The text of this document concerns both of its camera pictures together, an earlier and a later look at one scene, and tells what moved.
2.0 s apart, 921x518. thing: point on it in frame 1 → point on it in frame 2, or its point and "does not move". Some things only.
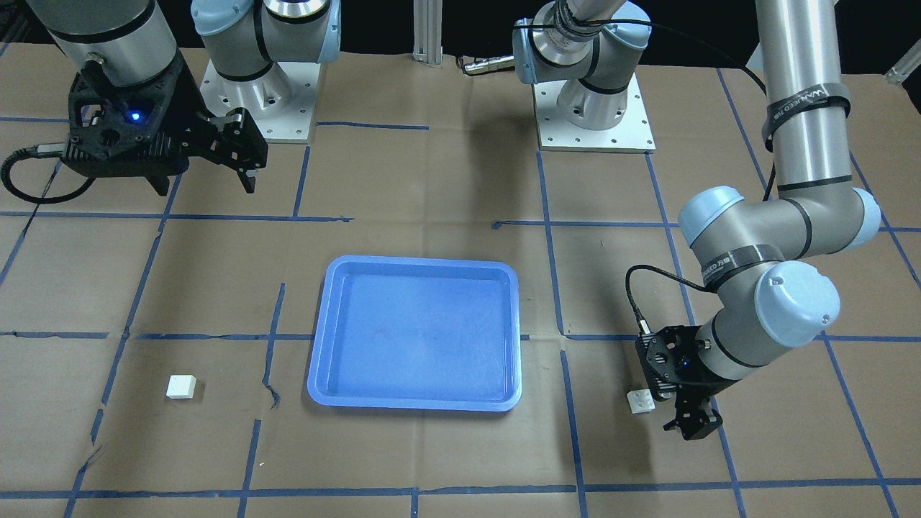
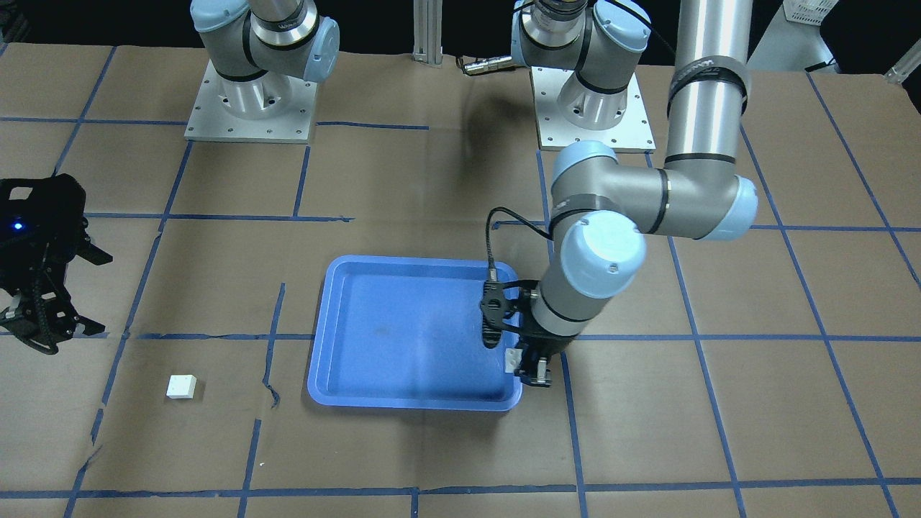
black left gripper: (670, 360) → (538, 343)
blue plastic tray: (417, 333) does not move
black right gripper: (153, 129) → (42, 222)
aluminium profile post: (427, 26) does not move
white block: (641, 401) → (512, 360)
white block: (181, 386) does not move
